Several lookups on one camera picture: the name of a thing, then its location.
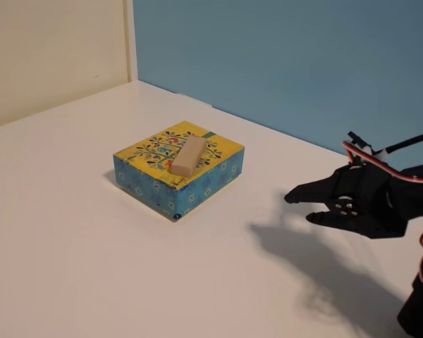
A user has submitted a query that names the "black camera cable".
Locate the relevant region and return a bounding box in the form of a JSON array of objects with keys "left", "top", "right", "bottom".
[{"left": 347, "top": 130, "right": 423, "bottom": 154}]

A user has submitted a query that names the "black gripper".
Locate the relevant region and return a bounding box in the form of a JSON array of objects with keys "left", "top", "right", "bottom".
[{"left": 284, "top": 164, "right": 414, "bottom": 240}]

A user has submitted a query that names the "yellow blue floral box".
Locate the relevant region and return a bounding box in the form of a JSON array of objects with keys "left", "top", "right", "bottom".
[{"left": 112, "top": 120, "right": 246, "bottom": 222}]

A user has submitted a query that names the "wooden Jenga block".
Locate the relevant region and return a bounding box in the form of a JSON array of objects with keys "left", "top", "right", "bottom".
[{"left": 167, "top": 135, "right": 207, "bottom": 176}]

